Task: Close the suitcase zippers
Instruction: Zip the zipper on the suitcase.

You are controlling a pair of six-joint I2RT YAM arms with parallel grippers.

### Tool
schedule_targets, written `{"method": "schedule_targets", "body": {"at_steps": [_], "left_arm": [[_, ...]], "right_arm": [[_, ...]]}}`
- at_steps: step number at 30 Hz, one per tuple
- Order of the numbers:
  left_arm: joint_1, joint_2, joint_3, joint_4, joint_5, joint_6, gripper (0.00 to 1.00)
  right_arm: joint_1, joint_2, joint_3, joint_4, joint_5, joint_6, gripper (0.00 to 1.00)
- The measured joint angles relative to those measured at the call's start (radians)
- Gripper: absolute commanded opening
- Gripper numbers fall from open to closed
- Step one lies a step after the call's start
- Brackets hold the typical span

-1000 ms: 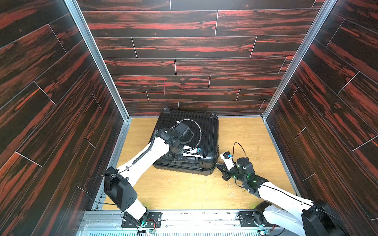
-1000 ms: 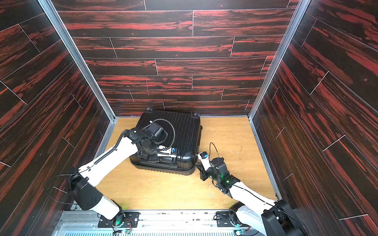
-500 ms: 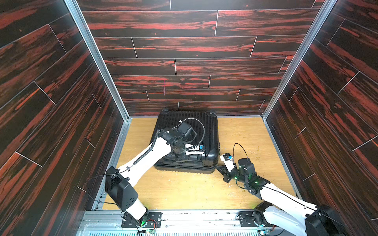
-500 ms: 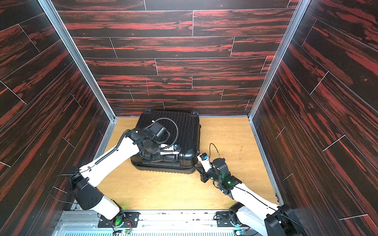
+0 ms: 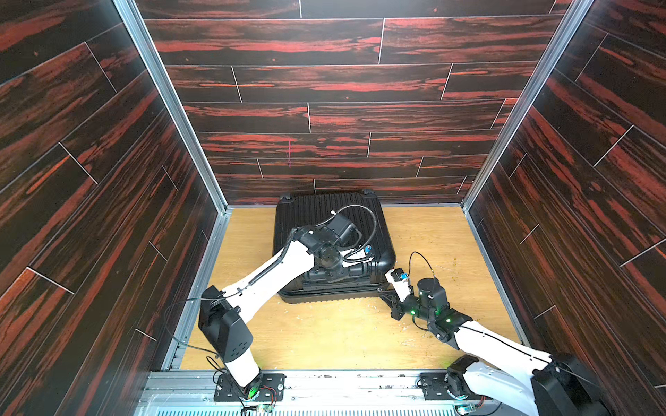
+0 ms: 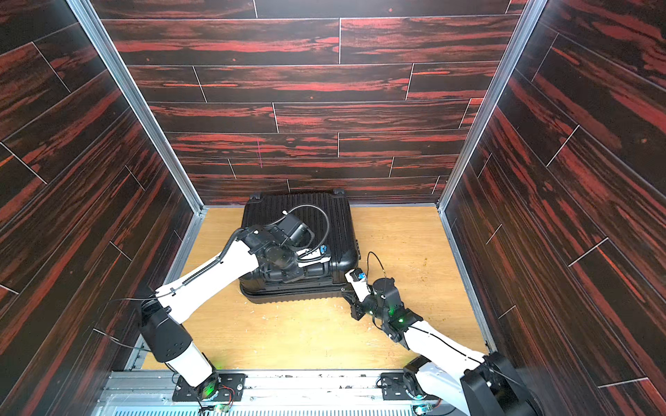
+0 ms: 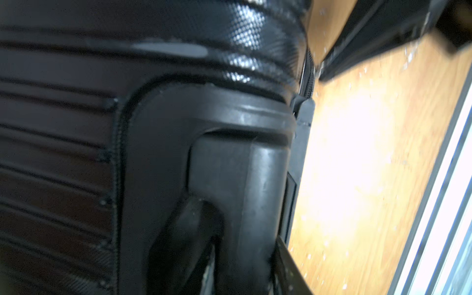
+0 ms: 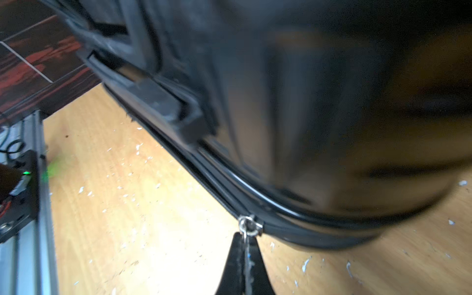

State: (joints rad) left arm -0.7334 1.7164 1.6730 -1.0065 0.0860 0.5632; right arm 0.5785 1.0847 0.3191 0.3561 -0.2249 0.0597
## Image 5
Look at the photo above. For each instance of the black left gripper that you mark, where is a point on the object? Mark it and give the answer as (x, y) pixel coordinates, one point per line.
(342, 271)

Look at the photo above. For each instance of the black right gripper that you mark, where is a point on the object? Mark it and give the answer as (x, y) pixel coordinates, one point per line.
(397, 306)

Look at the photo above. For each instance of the black hard-shell suitcase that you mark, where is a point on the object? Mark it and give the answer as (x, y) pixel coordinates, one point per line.
(364, 209)

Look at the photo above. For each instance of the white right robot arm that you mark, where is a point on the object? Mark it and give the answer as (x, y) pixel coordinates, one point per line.
(528, 380)

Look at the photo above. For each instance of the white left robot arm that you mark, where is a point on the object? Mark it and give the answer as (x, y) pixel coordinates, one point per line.
(224, 315)

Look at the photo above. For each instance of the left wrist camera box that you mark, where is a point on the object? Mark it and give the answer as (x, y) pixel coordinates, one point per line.
(342, 230)

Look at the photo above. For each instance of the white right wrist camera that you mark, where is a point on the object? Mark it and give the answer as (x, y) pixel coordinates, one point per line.
(399, 280)

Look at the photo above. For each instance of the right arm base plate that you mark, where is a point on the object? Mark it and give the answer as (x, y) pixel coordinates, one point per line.
(446, 386)

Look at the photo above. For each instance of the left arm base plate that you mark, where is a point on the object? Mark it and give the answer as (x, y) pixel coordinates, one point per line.
(266, 387)

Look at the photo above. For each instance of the aluminium front rail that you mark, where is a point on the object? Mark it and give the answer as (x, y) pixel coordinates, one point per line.
(311, 392)

